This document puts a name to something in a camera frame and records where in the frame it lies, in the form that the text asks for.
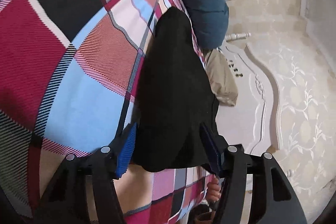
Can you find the plaid checkered bed cover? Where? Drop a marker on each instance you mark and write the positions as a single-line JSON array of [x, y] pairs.
[[69, 73]]

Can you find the person's right hand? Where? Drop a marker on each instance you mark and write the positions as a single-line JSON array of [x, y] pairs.
[[213, 191]]

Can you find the dark blue pillow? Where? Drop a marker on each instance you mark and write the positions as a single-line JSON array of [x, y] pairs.
[[209, 19]]

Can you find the white carved headboard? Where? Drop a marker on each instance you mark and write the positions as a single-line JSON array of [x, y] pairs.
[[250, 128]]

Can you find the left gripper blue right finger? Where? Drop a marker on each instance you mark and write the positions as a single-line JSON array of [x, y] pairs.
[[273, 198]]

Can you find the beige pillow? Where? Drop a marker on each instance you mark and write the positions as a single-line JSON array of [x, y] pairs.
[[220, 77]]

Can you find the black pants with studs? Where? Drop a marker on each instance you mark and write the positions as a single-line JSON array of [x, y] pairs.
[[174, 100]]

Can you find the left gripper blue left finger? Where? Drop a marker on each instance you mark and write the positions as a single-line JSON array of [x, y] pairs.
[[65, 199]]

